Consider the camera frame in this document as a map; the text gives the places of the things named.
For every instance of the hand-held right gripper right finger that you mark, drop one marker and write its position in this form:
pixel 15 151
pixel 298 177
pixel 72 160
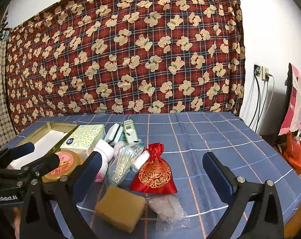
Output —
pixel 215 169

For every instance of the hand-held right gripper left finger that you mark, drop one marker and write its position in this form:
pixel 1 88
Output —
pixel 95 165

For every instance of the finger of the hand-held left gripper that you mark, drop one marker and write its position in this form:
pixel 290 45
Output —
pixel 46 163
pixel 21 150

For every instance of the white pink towel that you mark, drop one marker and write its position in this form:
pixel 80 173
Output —
pixel 106 151

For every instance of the gold tin box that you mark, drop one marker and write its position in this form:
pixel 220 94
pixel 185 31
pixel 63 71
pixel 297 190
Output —
pixel 51 139

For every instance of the green tissue pack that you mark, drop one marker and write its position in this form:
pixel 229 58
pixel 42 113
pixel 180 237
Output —
pixel 129 129

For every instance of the yellow brown sponge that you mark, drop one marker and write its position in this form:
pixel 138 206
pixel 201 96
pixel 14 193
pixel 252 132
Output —
pixel 120 209

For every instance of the red satin pouch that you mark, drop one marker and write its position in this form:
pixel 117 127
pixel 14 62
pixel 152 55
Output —
pixel 153 174

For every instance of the clear bag of cotton swabs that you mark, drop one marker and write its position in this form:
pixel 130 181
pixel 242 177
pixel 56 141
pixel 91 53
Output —
pixel 123 161

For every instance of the yellow dotted tissue box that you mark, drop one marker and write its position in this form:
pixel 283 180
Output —
pixel 83 137

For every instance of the pink fluffy cloth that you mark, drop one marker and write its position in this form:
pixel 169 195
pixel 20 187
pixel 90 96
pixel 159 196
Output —
pixel 120 146

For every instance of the white sponge with dark layer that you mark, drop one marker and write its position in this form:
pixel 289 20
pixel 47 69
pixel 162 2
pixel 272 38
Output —
pixel 113 134

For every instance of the blue plaid tablecloth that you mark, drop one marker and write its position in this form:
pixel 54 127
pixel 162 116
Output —
pixel 202 134

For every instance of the clear plastic bag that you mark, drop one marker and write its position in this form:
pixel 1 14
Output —
pixel 165 209

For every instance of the orange plastic bag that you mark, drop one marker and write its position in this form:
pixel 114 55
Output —
pixel 296 151

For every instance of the pink patchwork cloth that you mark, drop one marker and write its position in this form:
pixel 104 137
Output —
pixel 298 97

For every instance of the red plaid bear print blanket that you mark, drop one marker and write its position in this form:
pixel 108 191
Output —
pixel 140 54

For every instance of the teal clothes hanger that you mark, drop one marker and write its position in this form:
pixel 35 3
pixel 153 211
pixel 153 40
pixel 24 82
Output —
pixel 1 31

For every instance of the dark wall socket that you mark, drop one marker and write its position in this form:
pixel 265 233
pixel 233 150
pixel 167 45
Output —
pixel 257 69

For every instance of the white wall socket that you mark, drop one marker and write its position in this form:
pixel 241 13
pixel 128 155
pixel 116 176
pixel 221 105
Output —
pixel 265 73

